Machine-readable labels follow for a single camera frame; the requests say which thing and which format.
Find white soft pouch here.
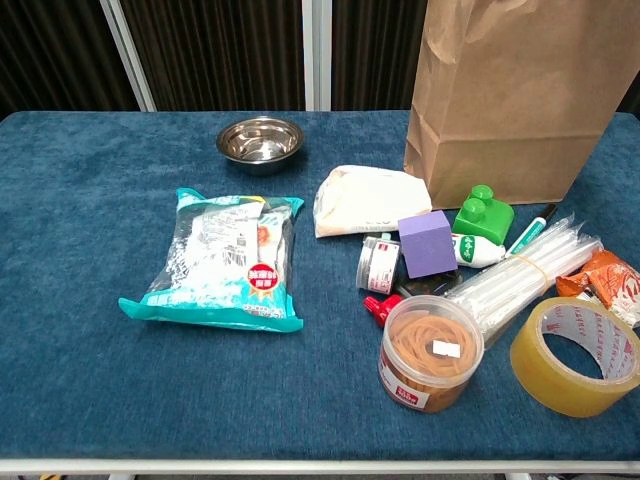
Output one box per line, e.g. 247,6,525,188
313,164,433,239

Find clear jar of rubber bands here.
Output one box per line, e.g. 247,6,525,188
377,294,485,414

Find white table frame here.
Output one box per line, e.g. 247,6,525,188
0,457,640,476

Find black corrugated panel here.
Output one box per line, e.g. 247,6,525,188
119,0,306,112
331,0,429,112
0,0,141,119

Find orange white snack packet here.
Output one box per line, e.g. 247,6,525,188
555,248,640,329

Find stainless steel bowl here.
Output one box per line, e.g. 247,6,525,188
215,115,305,177

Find brown paper bag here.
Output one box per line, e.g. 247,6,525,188
402,0,640,210

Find white partition post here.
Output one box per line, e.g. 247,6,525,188
98,0,158,112
301,0,334,112

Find blue table cloth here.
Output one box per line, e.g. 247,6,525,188
0,110,640,461

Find green white marker pen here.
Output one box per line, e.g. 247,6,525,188
504,203,559,259

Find red capped small bottle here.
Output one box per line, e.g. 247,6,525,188
362,293,404,328

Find white green glue bottle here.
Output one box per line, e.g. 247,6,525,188
449,232,507,269

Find green toy brick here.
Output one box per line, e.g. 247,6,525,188
452,184,516,247

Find teal white plastic package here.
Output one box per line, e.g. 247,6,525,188
117,187,305,333

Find transparent tape roll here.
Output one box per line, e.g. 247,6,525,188
509,296,640,419

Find purple foam cube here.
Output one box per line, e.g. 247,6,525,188
397,209,459,280

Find clear plastic straws bundle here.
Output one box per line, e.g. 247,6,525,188
444,213,604,349

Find small silver tin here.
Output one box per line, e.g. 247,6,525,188
355,234,402,295

